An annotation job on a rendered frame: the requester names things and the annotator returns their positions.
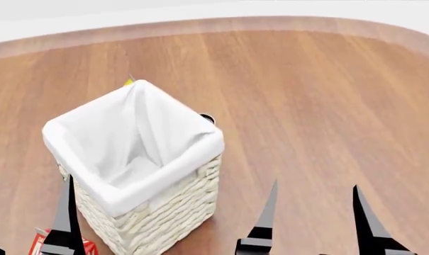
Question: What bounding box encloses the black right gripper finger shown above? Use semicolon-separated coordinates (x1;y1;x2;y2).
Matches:
352;184;418;255
235;178;279;255

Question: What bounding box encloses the white woven wicker basket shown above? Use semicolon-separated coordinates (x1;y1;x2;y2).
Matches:
56;153;222;255

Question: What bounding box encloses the white cloth basket liner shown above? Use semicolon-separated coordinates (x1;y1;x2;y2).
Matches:
42;79;225;215

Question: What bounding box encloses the red and white carton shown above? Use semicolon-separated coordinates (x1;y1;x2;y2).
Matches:
29;227;96;255

